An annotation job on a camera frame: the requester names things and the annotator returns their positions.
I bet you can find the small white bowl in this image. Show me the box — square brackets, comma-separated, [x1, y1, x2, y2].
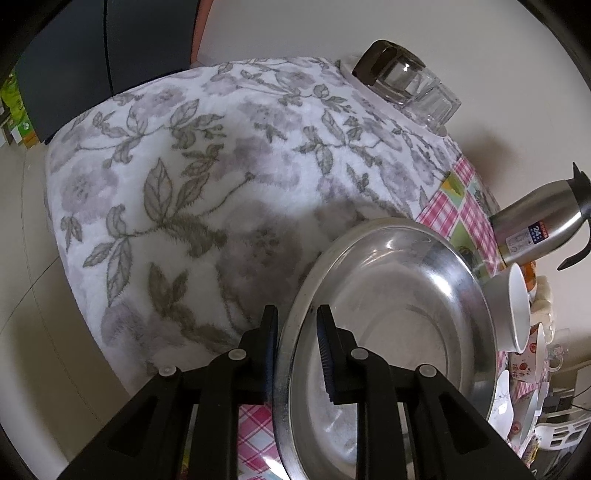
[488, 370, 514, 439]

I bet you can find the white square bowl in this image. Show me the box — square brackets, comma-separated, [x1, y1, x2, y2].
[482, 264, 531, 354]

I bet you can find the large stainless steel plate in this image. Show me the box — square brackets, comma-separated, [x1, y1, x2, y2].
[273, 218, 497, 479]

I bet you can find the pink checkered tablecloth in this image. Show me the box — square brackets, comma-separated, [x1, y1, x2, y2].
[418, 159, 527, 452]

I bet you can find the grey floral towel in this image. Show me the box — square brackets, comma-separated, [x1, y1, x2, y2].
[45, 57, 461, 392]

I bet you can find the white square plate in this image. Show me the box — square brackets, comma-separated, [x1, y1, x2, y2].
[508, 382, 549, 449]

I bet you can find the strawberry pattern bowl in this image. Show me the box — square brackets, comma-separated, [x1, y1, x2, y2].
[509, 323, 547, 384]

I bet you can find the stainless steel thermos jug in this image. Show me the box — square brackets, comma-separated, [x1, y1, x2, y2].
[490, 166, 591, 265]

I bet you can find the bag of steamed buns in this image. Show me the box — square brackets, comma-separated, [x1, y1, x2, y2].
[530, 276, 556, 343]

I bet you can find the glass teapot black handle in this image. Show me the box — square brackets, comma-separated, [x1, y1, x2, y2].
[353, 40, 426, 106]

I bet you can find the white plastic basket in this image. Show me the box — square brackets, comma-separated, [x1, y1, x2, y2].
[521, 408, 590, 466]

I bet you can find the clear glass mug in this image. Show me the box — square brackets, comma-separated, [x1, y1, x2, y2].
[547, 328, 570, 373]

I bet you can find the clear drinking glass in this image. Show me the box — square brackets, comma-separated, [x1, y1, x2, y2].
[402, 68, 462, 134]

